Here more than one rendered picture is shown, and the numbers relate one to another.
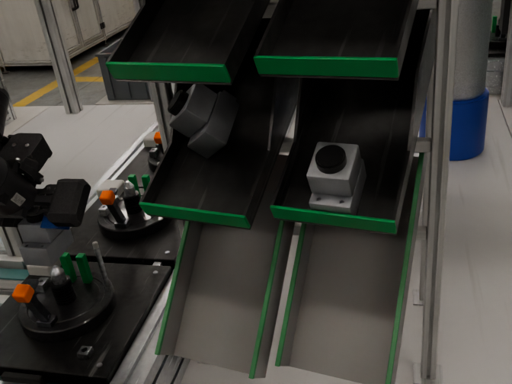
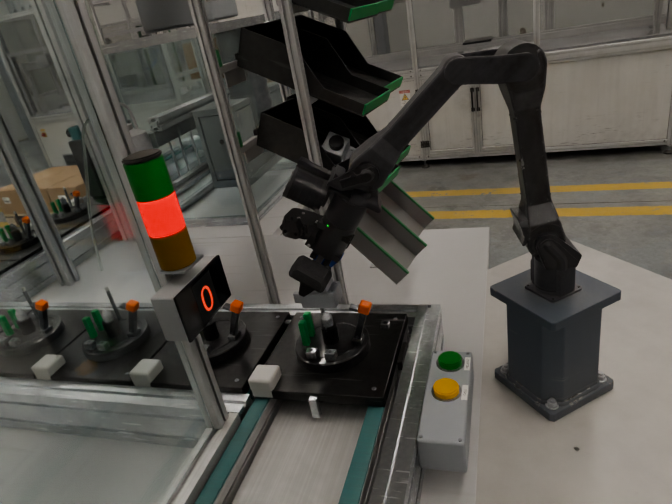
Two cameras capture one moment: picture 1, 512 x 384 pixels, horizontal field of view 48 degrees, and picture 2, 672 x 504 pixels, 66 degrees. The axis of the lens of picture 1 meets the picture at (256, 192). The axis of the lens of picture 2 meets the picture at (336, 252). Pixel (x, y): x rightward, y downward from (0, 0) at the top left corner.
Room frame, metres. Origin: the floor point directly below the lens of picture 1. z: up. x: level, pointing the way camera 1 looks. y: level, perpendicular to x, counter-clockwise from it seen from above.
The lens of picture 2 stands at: (0.59, 1.08, 1.54)
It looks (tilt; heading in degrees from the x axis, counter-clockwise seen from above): 26 degrees down; 275
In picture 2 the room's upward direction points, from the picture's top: 11 degrees counter-clockwise
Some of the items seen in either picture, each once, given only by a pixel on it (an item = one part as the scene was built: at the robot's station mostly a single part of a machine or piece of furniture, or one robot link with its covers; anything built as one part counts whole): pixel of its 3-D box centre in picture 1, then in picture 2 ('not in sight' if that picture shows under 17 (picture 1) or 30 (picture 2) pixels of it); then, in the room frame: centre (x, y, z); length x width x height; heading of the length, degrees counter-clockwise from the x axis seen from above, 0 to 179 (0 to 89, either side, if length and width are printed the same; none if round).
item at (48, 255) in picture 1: (46, 228); (313, 285); (0.70, 0.30, 1.11); 0.08 x 0.04 x 0.07; 164
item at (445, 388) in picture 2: not in sight; (446, 390); (0.51, 0.44, 0.96); 0.04 x 0.04 x 0.02
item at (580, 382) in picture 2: not in sight; (552, 337); (0.31, 0.35, 0.96); 0.15 x 0.15 x 0.20; 25
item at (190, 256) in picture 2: not in sight; (173, 246); (0.86, 0.45, 1.28); 0.05 x 0.05 x 0.05
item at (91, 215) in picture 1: (132, 200); (208, 327); (0.94, 0.23, 1.01); 0.24 x 0.24 x 0.13; 74
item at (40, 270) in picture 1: (47, 267); (265, 381); (0.81, 0.37, 0.97); 0.05 x 0.05 x 0.04; 74
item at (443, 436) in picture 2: not in sight; (447, 405); (0.51, 0.44, 0.93); 0.21 x 0.07 x 0.06; 74
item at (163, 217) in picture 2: not in sight; (161, 213); (0.86, 0.45, 1.33); 0.05 x 0.05 x 0.05
